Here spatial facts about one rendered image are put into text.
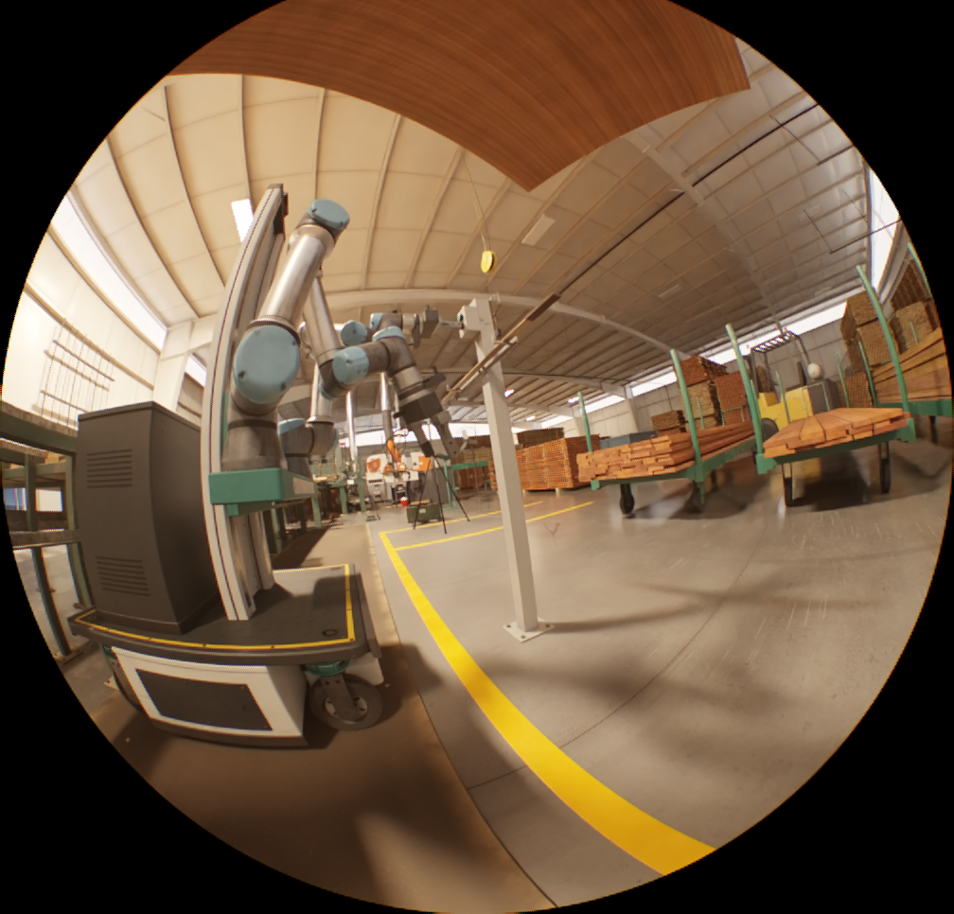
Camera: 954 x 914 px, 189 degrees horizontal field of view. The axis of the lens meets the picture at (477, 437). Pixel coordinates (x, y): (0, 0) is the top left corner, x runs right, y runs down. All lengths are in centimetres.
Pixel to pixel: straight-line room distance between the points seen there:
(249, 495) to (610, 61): 71
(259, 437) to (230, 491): 12
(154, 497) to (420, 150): 691
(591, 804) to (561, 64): 90
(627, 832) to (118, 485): 116
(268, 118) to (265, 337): 641
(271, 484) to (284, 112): 651
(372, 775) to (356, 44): 97
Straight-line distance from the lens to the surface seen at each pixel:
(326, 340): 74
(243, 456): 59
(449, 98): 26
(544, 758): 74
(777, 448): 182
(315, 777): 81
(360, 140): 686
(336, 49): 26
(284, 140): 692
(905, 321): 1022
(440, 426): 63
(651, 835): 66
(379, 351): 64
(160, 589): 80
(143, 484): 78
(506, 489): 98
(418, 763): 76
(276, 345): 51
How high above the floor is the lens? 62
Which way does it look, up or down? 7 degrees up
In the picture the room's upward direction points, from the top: 8 degrees counter-clockwise
